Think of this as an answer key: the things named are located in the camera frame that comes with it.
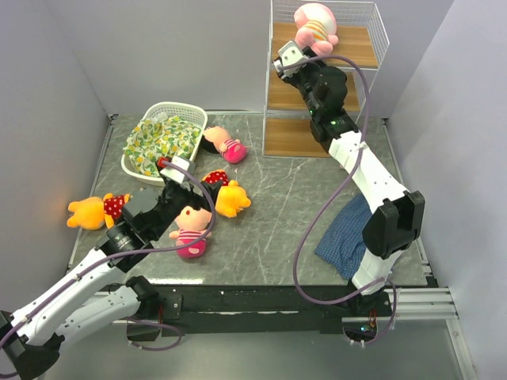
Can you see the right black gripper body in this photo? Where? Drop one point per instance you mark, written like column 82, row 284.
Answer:
column 303, row 79

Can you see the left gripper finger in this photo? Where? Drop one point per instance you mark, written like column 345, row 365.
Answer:
column 197, row 189
column 213, row 191

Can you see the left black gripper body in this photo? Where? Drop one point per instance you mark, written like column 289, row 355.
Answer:
column 174, row 199

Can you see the orange bear plush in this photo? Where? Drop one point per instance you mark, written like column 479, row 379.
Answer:
column 231, row 197
column 95, row 212

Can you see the pink striped doll front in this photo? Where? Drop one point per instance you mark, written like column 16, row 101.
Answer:
column 191, row 225

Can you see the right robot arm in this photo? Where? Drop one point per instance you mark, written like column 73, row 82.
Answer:
column 396, row 212

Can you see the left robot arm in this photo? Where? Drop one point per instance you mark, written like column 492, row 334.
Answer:
column 33, row 336

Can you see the pink doll near basket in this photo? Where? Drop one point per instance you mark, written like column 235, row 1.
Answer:
column 218, row 140

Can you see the lemon print cloth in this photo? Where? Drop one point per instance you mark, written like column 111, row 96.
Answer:
column 162, row 137

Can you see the white plastic basket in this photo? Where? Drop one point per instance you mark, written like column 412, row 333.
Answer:
column 191, row 113

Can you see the blue checkered cloth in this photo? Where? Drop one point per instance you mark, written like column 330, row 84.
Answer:
column 342, row 245

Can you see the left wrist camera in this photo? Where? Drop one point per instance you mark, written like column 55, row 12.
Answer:
column 289, row 60

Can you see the white wire wooden shelf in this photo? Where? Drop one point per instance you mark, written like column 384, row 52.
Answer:
column 362, row 46

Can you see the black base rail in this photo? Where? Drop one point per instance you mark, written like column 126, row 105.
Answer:
column 261, row 309

